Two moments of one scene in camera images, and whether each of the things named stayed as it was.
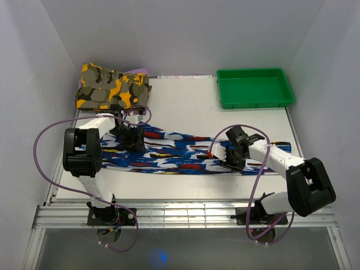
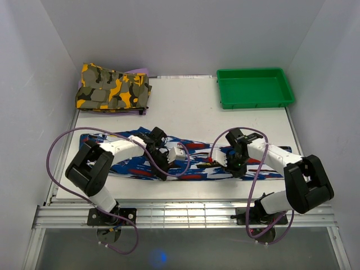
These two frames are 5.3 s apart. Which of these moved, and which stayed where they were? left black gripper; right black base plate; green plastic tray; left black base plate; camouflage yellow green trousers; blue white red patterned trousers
Moved: blue white red patterned trousers; left black gripper
Stayed: right black base plate; left black base plate; camouflage yellow green trousers; green plastic tray
